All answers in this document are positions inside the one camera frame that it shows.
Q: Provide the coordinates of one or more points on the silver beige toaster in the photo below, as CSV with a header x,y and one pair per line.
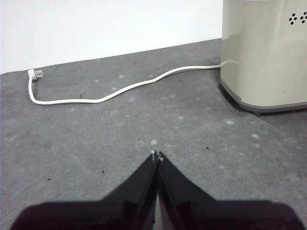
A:
x,y
259,60

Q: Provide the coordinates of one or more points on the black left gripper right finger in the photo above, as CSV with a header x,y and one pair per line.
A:
x,y
204,215

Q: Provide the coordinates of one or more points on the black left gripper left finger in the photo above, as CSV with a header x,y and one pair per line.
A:
x,y
108,215

